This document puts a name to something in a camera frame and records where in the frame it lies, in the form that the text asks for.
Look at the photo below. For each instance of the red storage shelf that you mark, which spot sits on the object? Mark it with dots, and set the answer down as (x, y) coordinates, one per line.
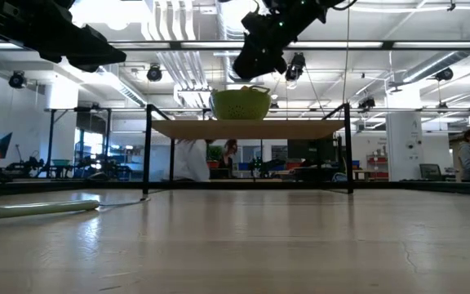
(375, 160)

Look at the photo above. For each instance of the green background plant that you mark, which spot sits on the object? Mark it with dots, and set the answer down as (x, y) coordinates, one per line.
(214, 153)

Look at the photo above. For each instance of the green colander bowl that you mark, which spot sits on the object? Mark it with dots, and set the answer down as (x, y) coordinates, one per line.
(241, 104)

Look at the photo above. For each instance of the white building pillar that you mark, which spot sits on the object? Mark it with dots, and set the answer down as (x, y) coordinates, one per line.
(402, 143)
(61, 106)

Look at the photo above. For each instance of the long black linear light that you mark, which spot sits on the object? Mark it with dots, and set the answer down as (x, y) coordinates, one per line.
(422, 110)
(178, 44)

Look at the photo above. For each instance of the small dark background monitor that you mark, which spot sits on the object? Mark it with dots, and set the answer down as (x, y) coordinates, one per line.
(430, 171)

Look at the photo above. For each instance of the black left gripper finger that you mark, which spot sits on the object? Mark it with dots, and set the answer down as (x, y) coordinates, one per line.
(96, 51)
(51, 55)

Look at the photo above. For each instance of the wooden riser shelf black legs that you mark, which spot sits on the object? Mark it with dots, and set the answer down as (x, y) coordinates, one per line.
(243, 130)

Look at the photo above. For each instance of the black hanging spotlight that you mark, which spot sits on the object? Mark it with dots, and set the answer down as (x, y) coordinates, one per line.
(16, 79)
(367, 103)
(153, 73)
(444, 74)
(297, 67)

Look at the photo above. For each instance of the black background monitor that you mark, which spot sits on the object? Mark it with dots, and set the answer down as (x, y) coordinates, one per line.
(310, 149)

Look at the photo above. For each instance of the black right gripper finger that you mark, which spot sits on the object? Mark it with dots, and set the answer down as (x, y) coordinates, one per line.
(249, 63)
(279, 63)

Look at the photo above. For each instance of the black background robot arm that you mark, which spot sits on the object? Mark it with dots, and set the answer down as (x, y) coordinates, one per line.
(265, 165)

